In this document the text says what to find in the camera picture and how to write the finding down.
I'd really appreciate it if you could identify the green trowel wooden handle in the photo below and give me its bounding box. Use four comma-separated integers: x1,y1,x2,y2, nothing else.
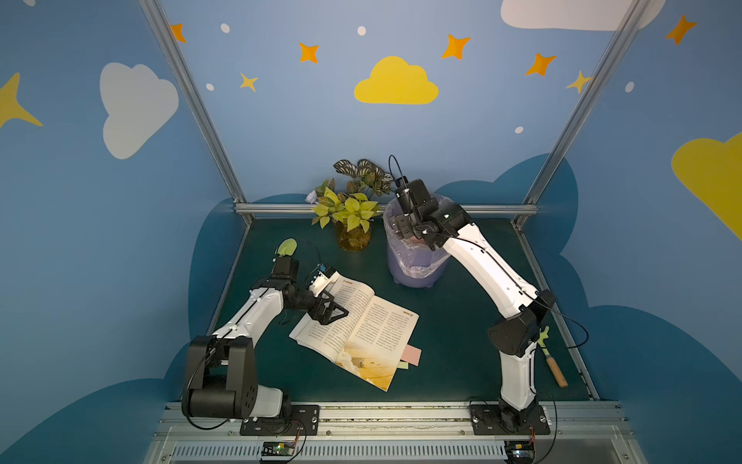
276,238,298,257

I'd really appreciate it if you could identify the lilac bin liner bag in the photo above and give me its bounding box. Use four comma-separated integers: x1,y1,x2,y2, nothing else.
383,193,459,280

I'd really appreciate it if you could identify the purple trash bin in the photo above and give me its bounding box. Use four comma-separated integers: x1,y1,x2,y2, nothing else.
383,193,459,289

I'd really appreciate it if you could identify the book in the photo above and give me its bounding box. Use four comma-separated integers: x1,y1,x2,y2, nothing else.
290,274,419,392

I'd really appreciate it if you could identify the right aluminium upright post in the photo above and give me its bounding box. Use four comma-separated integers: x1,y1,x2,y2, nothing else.
513,0,650,231

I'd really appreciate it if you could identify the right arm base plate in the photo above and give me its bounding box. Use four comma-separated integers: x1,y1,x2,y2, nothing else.
469,402,552,436

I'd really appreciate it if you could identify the right controller board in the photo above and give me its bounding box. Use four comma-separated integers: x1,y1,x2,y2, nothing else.
504,441,535,464

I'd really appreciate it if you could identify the aluminium upright post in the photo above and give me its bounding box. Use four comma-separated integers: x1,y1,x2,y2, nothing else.
513,0,650,231
138,0,253,227

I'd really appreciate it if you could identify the controller board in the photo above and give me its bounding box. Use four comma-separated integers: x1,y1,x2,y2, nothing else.
260,441,299,460
504,441,535,464

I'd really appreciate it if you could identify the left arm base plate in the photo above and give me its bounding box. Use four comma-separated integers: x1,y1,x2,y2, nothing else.
240,403,321,437

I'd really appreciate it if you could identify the left controller board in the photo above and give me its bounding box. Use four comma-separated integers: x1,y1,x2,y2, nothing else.
260,441,299,460

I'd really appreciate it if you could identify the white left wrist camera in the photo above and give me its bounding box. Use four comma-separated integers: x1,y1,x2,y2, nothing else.
308,265,338,297

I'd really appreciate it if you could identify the aluminium back frame rail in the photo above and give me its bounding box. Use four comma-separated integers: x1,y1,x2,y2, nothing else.
234,202,539,218

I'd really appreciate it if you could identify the aluminium front rail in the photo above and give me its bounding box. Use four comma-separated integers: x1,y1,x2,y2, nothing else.
144,400,647,463

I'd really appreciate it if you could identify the green rake wooden handle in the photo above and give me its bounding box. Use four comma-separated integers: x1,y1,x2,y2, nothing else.
537,326,569,389

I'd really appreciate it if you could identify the pink sticky note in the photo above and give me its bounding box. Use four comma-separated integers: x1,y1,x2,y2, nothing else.
401,345,421,367

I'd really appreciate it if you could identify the glass vase with plants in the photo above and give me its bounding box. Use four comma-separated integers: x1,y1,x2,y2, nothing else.
305,159,392,251

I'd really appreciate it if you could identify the left aluminium upright post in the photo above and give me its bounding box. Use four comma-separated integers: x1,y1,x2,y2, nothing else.
138,0,253,227

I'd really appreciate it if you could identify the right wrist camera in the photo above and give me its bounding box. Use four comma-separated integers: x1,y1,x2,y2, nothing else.
395,175,415,215

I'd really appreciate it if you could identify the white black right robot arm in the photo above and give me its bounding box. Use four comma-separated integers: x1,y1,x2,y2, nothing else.
392,176,554,415

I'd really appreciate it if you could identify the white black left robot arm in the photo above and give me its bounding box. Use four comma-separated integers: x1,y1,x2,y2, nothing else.
181,256,350,427

